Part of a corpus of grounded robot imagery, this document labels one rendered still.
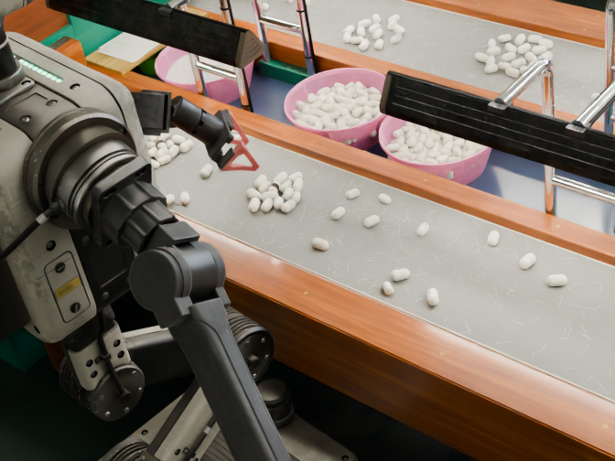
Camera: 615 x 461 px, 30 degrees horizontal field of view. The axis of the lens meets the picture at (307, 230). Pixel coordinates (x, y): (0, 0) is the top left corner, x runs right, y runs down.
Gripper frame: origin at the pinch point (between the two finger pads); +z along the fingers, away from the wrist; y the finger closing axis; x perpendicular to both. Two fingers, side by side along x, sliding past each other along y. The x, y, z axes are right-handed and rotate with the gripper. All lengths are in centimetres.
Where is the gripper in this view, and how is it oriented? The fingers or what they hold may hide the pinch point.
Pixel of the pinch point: (249, 154)
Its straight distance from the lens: 233.5
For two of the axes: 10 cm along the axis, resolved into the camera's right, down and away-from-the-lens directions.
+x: 6.4, -7.0, -3.2
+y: 2.5, 5.8, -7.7
